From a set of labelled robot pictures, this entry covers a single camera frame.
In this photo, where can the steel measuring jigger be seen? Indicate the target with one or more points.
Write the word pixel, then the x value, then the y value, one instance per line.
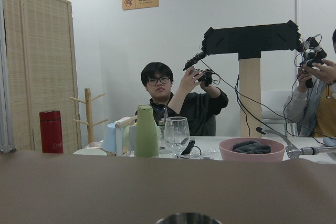
pixel 188 218

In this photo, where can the green plastic cup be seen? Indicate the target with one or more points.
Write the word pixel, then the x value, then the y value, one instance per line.
pixel 146 134

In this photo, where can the light blue plastic cup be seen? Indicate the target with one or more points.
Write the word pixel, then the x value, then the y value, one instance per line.
pixel 109 140

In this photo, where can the wooden cup tree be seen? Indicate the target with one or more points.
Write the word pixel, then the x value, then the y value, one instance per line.
pixel 89 119

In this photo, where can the person in black shirt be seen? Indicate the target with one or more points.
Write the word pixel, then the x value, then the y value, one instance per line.
pixel 195 101

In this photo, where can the clear wine glass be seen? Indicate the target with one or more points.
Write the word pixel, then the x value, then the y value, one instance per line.
pixel 176 134

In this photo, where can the pink bowl with black items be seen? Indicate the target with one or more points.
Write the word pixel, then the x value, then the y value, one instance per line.
pixel 251 150

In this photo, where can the black T-shaped stand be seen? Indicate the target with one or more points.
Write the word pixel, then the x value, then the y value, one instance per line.
pixel 249 42

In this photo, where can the red thermos bottle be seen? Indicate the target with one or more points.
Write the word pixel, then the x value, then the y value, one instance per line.
pixel 51 132

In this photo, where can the bamboo folding screen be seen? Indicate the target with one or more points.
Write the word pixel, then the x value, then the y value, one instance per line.
pixel 41 67

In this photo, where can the person in grey jacket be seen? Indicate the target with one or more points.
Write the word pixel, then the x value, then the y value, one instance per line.
pixel 312 104

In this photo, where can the wooden wall sign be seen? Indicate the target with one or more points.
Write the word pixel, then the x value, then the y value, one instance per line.
pixel 139 4

